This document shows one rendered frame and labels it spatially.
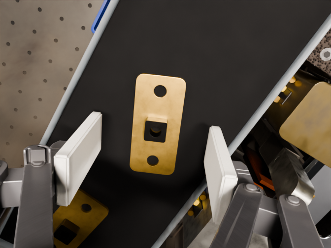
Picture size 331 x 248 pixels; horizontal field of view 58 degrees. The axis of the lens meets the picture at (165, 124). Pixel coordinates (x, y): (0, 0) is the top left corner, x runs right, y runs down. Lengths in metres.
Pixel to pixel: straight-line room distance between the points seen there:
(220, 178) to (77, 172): 0.08
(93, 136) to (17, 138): 0.66
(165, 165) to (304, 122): 0.17
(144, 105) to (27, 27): 0.56
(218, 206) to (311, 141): 0.22
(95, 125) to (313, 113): 0.23
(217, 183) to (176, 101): 0.09
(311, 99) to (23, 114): 0.66
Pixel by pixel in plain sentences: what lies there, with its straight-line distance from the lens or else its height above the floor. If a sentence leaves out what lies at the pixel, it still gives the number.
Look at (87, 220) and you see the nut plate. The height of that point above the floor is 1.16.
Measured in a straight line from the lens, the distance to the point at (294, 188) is 0.36.
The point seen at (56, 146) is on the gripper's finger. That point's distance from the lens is 0.18.
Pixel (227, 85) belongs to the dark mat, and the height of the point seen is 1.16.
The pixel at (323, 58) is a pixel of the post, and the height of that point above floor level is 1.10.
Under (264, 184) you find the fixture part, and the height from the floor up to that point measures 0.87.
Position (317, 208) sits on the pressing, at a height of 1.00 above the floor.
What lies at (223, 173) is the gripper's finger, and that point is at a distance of 0.16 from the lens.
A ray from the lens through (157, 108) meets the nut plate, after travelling 0.23.
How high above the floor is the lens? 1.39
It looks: 69 degrees down
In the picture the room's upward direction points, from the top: 173 degrees counter-clockwise
